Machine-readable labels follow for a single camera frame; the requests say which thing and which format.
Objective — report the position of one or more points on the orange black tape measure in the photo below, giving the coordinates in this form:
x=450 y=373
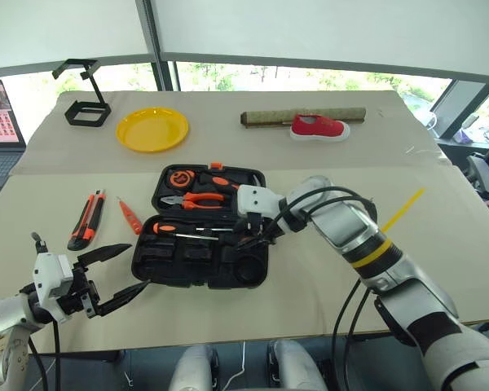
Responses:
x=180 y=179

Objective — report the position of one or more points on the dark window mullion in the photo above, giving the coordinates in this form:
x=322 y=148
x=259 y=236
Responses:
x=155 y=40

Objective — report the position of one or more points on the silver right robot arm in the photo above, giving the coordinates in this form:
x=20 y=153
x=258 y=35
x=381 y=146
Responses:
x=350 y=228

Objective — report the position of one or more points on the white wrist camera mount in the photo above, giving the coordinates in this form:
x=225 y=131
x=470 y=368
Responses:
x=49 y=277
x=256 y=201

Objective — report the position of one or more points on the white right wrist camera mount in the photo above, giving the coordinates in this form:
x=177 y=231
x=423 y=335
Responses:
x=256 y=201

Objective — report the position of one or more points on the yellow plastic plate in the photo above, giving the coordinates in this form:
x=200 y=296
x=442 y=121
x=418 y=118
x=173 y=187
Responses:
x=152 y=130

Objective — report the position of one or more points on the orange black utility knife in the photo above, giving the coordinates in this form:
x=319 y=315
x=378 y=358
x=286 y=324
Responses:
x=85 y=224

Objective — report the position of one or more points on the black metal stand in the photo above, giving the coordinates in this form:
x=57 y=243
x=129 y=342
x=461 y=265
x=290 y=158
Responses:
x=85 y=123

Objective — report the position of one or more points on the slim orange black screwdriver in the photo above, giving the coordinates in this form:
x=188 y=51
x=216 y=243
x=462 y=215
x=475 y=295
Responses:
x=165 y=228

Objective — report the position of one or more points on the black plastic tool case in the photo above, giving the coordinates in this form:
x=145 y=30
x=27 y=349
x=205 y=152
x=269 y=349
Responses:
x=195 y=269

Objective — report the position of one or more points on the thick orange black screwdriver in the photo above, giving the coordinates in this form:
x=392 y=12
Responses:
x=220 y=181

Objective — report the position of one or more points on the red canvas shoe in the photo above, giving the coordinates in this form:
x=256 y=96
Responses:
x=318 y=128

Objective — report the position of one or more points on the beige table cloth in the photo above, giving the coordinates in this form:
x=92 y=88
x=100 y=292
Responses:
x=228 y=155
x=309 y=285

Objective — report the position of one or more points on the rolled brown mat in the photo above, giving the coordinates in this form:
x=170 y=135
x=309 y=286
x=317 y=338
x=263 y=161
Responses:
x=269 y=116

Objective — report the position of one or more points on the grey rounded leg cover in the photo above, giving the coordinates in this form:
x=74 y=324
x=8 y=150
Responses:
x=293 y=366
x=191 y=366

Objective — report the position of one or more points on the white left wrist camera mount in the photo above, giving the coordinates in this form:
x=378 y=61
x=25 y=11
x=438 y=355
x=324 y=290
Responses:
x=49 y=277

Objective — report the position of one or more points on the black office chair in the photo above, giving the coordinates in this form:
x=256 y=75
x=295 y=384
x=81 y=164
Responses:
x=483 y=171

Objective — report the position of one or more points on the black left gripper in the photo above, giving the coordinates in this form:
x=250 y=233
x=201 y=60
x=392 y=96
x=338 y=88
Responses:
x=83 y=293

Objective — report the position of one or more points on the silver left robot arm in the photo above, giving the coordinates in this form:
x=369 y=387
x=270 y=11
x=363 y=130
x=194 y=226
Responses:
x=0 y=317

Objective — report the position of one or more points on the small orange tester pen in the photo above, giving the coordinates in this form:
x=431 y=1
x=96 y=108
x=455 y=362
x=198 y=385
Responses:
x=130 y=218

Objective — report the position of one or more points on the white roller blind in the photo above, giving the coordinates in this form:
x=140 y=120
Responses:
x=330 y=28
x=65 y=28

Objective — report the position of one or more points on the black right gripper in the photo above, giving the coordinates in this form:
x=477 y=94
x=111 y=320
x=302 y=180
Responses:
x=258 y=230

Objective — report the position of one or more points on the open laptop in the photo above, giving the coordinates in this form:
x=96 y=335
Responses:
x=0 y=122

